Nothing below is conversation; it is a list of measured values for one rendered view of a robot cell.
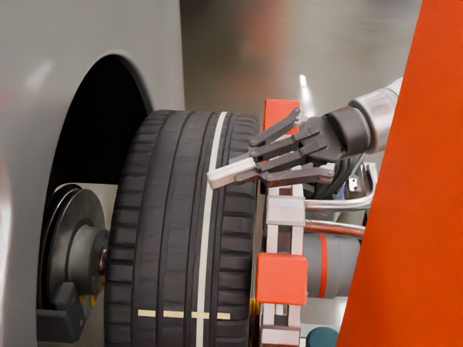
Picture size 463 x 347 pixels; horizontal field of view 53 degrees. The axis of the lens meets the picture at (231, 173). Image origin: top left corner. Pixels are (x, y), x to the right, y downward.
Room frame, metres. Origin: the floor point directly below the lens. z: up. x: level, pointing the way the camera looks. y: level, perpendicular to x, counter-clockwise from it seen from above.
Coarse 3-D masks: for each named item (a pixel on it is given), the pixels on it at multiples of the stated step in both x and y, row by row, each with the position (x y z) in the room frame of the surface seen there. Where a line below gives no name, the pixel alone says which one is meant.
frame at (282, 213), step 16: (272, 192) 0.62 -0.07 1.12; (272, 208) 0.58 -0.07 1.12; (288, 208) 0.58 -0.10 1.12; (304, 208) 0.59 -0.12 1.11; (272, 224) 0.56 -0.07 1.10; (288, 224) 0.56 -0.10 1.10; (304, 224) 0.56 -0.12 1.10; (272, 240) 0.54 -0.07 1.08; (272, 304) 0.47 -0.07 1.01; (272, 320) 0.45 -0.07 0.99; (288, 320) 0.45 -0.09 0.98; (272, 336) 0.43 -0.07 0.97; (288, 336) 0.43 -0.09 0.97
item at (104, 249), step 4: (104, 248) 0.71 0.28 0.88; (100, 252) 0.70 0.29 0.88; (104, 252) 0.70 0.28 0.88; (100, 256) 0.69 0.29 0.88; (104, 256) 0.69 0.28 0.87; (100, 260) 0.68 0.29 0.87; (104, 260) 0.69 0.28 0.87; (100, 264) 0.67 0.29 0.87; (104, 264) 0.69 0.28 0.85; (100, 268) 0.67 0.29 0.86; (104, 268) 0.68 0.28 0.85; (100, 272) 0.67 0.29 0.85; (104, 272) 0.67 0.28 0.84
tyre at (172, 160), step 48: (144, 144) 0.69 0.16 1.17; (192, 144) 0.68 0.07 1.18; (240, 144) 0.68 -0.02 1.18; (144, 192) 0.59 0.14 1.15; (192, 192) 0.58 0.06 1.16; (240, 192) 0.58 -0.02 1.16; (144, 240) 0.51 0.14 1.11; (192, 240) 0.51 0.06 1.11; (240, 240) 0.51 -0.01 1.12; (144, 288) 0.46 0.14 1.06; (192, 288) 0.46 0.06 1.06; (240, 288) 0.45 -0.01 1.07; (144, 336) 0.42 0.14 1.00; (192, 336) 0.41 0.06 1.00; (240, 336) 0.41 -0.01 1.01
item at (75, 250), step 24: (72, 192) 0.78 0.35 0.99; (72, 216) 0.71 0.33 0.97; (96, 216) 0.82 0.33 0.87; (48, 240) 0.64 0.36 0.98; (72, 240) 0.69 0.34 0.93; (96, 240) 0.70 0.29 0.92; (48, 264) 0.59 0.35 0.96; (72, 264) 0.65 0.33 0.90; (96, 264) 0.67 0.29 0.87; (48, 288) 0.56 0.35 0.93; (96, 288) 0.64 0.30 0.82
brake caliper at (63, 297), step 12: (60, 288) 0.57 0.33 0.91; (72, 288) 0.58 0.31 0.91; (60, 300) 0.54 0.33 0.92; (72, 300) 0.56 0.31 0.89; (48, 312) 0.53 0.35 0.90; (60, 312) 0.53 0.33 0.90; (72, 312) 0.55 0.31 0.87; (48, 324) 0.52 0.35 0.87; (60, 324) 0.52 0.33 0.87; (72, 324) 0.54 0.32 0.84; (84, 324) 0.57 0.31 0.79; (48, 336) 0.52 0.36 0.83; (60, 336) 0.52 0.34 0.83; (72, 336) 0.52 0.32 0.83
